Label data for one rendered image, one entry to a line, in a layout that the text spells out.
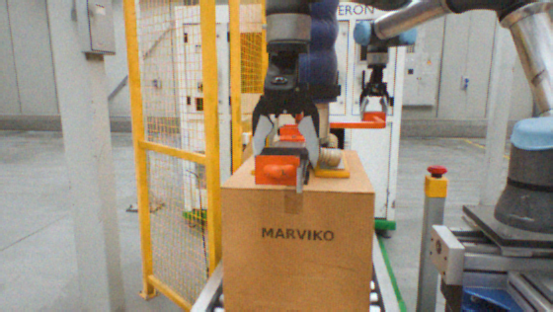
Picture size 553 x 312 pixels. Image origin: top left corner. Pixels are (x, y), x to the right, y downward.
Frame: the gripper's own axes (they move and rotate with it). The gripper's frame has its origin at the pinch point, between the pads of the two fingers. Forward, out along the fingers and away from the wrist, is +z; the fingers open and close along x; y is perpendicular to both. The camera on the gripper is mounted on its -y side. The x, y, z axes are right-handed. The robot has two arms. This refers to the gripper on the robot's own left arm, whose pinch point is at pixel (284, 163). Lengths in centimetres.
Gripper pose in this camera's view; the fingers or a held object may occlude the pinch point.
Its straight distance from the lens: 65.7
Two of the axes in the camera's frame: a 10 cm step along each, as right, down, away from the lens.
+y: 1.3, -1.9, 9.7
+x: -9.9, -0.3, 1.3
